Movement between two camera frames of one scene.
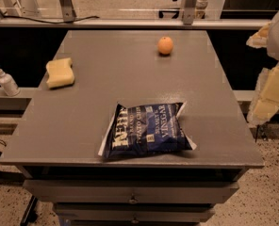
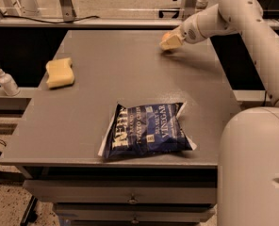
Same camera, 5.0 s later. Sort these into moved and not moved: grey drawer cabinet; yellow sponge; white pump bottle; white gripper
Moved: white gripper
Not moved: grey drawer cabinet; white pump bottle; yellow sponge
